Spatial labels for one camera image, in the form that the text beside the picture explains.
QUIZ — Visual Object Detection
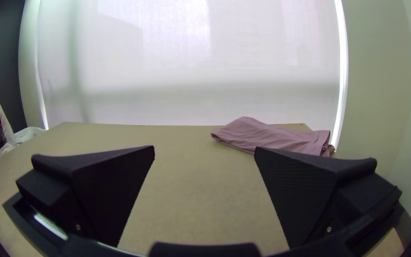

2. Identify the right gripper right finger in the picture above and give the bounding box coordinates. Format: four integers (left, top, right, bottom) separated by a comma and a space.
253, 146, 403, 250

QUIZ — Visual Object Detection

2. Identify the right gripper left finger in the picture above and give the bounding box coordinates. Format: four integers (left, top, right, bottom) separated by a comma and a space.
15, 145, 156, 247

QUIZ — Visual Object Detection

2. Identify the pink t-shirt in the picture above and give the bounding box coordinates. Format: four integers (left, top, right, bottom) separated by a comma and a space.
211, 116, 336, 157

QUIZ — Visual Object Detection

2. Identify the white laundry basket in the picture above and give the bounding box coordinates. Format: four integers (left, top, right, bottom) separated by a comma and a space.
0, 127, 46, 168

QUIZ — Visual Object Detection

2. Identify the white light strip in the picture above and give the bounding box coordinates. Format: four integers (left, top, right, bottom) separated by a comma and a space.
328, 0, 349, 149

